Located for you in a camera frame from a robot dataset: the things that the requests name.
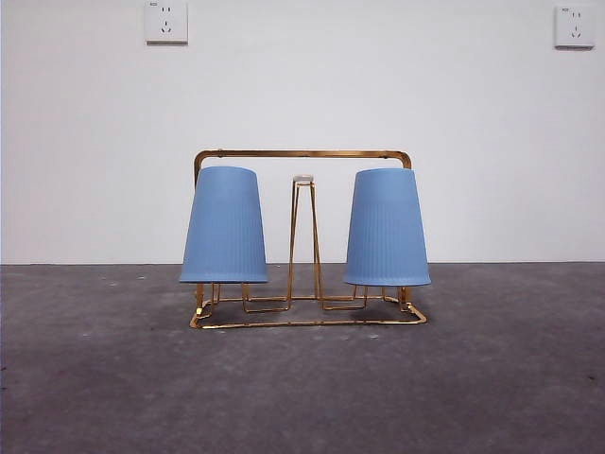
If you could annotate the white wall socket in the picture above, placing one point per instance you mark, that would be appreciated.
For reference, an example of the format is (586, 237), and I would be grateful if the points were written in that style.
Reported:
(166, 22)
(574, 27)

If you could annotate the blue ribbed cup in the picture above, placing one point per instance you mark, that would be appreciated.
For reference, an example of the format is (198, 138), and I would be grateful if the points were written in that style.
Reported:
(387, 236)
(222, 236)

